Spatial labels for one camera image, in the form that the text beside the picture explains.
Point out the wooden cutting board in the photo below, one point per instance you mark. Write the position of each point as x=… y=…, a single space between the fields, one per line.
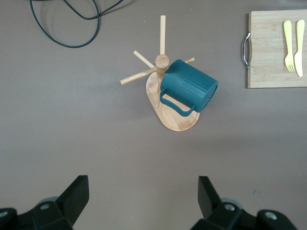
x=266 y=48

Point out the yellow plastic knife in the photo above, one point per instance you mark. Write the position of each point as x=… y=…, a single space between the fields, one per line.
x=299 y=36

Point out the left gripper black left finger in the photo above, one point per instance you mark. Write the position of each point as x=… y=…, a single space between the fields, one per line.
x=72 y=198

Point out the yellow plastic fork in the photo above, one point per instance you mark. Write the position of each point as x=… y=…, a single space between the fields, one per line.
x=287 y=36

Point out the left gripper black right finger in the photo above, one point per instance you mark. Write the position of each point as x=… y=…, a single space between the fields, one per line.
x=208 y=198

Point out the teal ribbed plastic mug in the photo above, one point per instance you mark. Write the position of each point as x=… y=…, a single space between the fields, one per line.
x=189 y=83

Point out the wooden mug tree rack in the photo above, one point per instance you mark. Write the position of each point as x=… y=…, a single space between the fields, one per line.
x=160 y=61

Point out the brown table cover sheet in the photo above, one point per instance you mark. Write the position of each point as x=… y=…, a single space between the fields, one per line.
x=48 y=119

